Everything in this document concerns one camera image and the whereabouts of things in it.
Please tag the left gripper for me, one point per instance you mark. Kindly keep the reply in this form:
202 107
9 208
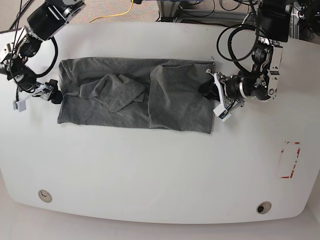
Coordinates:
223 89

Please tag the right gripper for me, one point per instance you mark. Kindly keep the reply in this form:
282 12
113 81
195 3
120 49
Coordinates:
47 91

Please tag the grey t-shirt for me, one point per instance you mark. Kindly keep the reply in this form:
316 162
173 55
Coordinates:
136 93

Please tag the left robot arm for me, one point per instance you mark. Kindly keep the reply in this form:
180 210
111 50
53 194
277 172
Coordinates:
258 75

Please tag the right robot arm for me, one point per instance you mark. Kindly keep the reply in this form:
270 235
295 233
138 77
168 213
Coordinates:
41 26

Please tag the left table grommet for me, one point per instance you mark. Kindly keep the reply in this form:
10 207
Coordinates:
45 196

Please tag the table grommet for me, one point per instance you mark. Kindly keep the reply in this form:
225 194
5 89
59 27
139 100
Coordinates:
45 196
263 207

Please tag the red tape rectangle marking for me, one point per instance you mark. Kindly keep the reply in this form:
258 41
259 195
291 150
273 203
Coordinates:
288 159

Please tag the right table grommet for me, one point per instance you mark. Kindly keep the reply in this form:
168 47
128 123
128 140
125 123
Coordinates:
263 207

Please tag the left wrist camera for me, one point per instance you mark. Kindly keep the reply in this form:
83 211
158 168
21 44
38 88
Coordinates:
221 112

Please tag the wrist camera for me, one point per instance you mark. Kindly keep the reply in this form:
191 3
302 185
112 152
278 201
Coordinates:
20 105
221 112

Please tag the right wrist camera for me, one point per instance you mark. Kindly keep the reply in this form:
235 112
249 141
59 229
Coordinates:
20 105

